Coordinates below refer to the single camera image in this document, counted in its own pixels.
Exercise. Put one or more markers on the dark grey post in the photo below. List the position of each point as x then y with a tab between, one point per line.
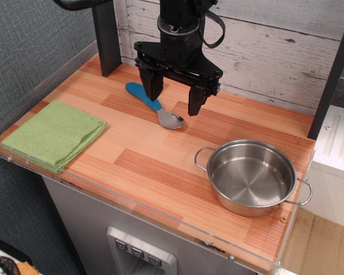
104	19
329	90

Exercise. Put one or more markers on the green folded towel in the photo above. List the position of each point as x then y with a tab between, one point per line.
54	136

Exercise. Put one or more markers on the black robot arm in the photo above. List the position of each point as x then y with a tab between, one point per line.
187	15

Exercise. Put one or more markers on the dark grey left post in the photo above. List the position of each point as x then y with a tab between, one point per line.
104	19

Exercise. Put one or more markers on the dark grey right post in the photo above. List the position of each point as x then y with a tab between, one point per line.
329	90

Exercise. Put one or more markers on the orange black object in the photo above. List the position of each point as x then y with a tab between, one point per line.
13	261

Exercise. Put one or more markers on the blue handled metal spoon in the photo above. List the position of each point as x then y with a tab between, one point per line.
166	119

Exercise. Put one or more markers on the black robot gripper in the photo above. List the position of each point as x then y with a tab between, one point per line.
178	56

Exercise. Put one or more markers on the stainless steel pot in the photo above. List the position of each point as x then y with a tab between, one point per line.
249	177

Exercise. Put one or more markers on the silver dispenser panel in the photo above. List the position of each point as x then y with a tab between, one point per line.
133	255

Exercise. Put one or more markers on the clear acrylic edge guard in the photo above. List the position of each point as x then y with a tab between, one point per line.
174	194

